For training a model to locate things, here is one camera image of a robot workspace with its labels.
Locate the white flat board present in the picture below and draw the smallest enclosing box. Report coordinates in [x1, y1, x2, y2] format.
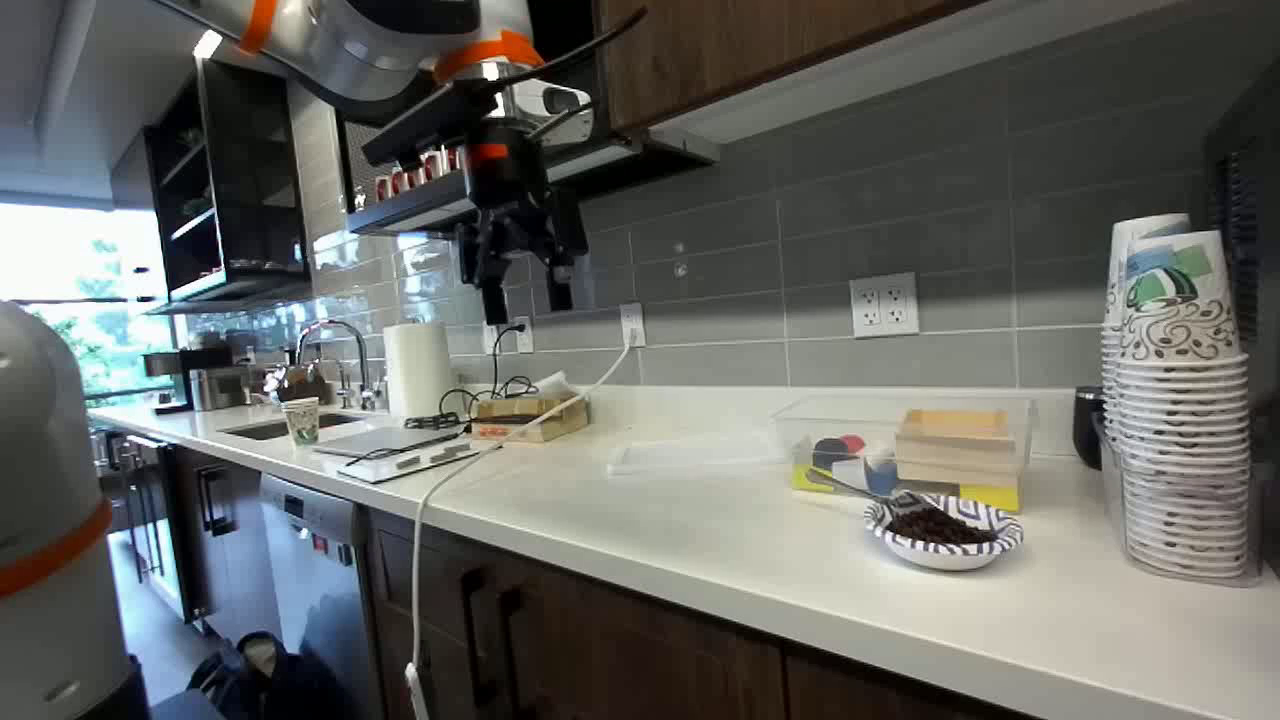
[307, 421, 506, 489]

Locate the black open wall shelf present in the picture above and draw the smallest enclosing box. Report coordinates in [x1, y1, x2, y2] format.
[142, 55, 318, 306]

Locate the white paper towel roll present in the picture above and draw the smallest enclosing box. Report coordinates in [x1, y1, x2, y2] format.
[381, 321, 462, 424]

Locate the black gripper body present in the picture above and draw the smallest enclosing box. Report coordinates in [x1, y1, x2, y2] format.
[455, 135, 593, 288]

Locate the light wooden box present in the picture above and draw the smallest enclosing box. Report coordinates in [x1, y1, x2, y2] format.
[893, 402, 1026, 491]

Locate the steel dishwasher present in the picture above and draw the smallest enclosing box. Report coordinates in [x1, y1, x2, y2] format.
[258, 471, 389, 720]

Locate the steel sink basin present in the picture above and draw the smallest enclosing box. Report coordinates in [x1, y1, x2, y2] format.
[220, 407, 367, 447]

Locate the wooden upper cabinet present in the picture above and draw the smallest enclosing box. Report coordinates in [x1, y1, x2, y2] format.
[588, 0, 991, 138]

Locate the black cabinet handle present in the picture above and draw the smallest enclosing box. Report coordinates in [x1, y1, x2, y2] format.
[494, 579, 540, 720]
[455, 564, 502, 713]

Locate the patterned bowl with dark contents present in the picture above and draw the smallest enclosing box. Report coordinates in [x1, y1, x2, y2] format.
[864, 489, 1028, 576]

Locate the brown cardboard box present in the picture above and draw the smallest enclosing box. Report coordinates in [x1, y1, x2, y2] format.
[470, 374, 581, 424]

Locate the small paper cup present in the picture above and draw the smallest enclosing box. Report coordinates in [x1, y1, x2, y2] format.
[282, 397, 330, 451]

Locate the white power cable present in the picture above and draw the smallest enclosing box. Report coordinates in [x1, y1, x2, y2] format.
[400, 332, 642, 720]

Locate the black cable with adapter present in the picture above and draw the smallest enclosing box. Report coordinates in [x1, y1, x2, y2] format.
[432, 323, 534, 432]

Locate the black mug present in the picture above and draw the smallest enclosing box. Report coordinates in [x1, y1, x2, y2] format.
[1070, 382, 1112, 476]

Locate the dark wooden lower cabinet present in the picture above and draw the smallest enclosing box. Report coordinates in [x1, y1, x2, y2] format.
[156, 444, 1035, 720]

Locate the white wall outlet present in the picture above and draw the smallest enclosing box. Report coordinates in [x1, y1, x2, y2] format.
[484, 316, 540, 359]
[618, 300, 652, 357]
[849, 273, 923, 341]

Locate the black bag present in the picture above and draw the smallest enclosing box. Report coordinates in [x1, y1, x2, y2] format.
[185, 628, 363, 720]

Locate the chrome sink faucet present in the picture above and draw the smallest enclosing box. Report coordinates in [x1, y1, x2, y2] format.
[293, 316, 389, 417]

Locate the box with orange labels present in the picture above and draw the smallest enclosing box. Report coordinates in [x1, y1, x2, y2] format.
[463, 397, 599, 447]

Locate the patterned paper cup stack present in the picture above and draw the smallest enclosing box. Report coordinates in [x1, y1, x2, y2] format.
[1102, 208, 1198, 335]
[1095, 226, 1259, 585]

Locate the silver espresso machine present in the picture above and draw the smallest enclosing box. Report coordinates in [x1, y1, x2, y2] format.
[142, 341, 260, 421]

